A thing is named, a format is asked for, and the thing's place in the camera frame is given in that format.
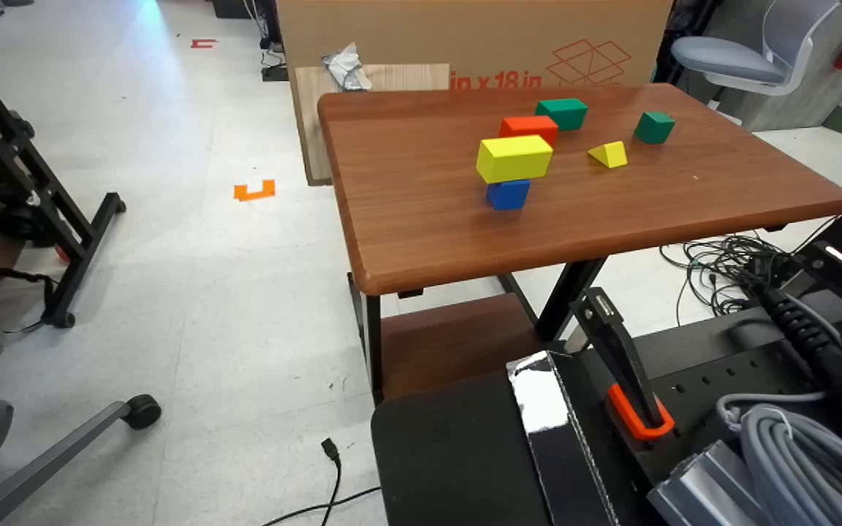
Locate yellow rectangular block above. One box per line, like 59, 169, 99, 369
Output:
476, 136, 552, 185

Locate brown wooden table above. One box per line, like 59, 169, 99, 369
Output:
320, 84, 842, 400

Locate blue cube block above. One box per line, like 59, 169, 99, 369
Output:
485, 182, 533, 210

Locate orange arch block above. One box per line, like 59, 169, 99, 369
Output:
499, 114, 558, 147

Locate green rectangular block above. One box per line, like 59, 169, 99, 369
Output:
536, 99, 587, 133

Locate crumpled white paper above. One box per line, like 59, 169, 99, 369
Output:
324, 45, 372, 93

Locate yellow wedge block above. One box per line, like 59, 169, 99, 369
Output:
591, 140, 628, 169

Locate large cardboard box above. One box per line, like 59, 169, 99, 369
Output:
276, 0, 676, 187

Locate green cube block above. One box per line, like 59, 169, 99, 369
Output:
635, 112, 676, 147

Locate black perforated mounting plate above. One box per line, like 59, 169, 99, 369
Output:
568, 317, 824, 489

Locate grey chair base leg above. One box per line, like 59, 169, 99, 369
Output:
0, 396, 163, 523

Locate grey office chair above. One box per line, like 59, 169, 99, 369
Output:
670, 0, 838, 96

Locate black equipment stand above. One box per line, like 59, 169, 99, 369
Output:
0, 0, 128, 331

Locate orange bracket on floor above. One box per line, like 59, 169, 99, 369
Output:
235, 179, 277, 203

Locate black power cable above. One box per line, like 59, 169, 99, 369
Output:
260, 437, 382, 526

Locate black clamp orange handle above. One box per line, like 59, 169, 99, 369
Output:
574, 286, 676, 441

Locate tangled black cables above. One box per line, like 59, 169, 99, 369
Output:
659, 231, 802, 327

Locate coiled grey cable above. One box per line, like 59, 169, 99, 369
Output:
713, 391, 842, 526

